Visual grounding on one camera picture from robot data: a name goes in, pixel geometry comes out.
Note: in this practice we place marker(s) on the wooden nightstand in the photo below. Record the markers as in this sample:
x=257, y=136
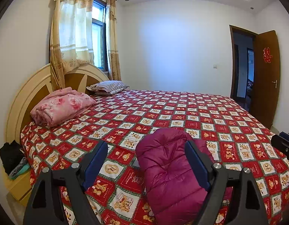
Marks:
x=19, y=188

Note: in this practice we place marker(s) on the pink floral folded blanket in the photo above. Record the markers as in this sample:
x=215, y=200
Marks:
x=60, y=106

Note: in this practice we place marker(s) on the red door decoration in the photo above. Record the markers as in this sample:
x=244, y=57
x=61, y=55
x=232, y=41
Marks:
x=267, y=56

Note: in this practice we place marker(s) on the magenta puffer jacket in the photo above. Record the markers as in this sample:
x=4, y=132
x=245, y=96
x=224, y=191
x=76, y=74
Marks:
x=172, y=189

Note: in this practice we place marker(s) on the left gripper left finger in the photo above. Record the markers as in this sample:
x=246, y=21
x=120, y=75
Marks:
x=45, y=203

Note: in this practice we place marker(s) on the dark clothes on nightstand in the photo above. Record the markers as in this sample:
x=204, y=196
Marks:
x=13, y=159

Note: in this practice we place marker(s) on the striped pillow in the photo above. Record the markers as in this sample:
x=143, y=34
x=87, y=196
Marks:
x=107, y=88

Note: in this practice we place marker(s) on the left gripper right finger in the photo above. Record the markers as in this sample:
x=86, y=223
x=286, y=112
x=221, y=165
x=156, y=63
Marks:
x=246, y=203

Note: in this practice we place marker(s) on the cream wooden headboard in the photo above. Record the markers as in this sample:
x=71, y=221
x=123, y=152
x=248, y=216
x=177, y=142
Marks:
x=37, y=87

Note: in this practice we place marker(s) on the brown wooden door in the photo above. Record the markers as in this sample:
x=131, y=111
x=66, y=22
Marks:
x=265, y=96

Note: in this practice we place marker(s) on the beige left curtain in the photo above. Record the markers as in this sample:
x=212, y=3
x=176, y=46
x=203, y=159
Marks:
x=70, y=43

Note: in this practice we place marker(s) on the window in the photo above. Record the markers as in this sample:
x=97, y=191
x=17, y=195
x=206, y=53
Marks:
x=99, y=34

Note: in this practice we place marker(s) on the brown door frame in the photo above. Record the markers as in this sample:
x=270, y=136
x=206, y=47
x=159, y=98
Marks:
x=244, y=32

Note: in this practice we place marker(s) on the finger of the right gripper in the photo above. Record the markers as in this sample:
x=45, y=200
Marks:
x=281, y=144
x=284, y=135

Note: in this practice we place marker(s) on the red patterned bed quilt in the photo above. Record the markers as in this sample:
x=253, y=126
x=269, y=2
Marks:
x=232, y=137

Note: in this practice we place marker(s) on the beige curtain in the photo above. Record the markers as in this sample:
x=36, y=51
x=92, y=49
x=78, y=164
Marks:
x=70, y=43
x=111, y=41

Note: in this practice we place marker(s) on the beige right curtain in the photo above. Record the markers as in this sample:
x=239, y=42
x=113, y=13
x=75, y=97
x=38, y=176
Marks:
x=111, y=41

